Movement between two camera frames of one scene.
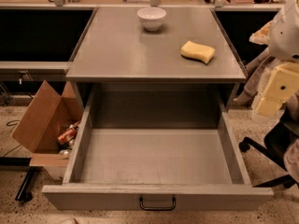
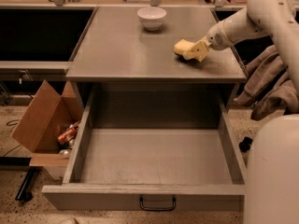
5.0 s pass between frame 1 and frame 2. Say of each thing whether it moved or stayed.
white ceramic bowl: stayed
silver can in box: stayed
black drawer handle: stayed
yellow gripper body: moved
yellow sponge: moved
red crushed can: stayed
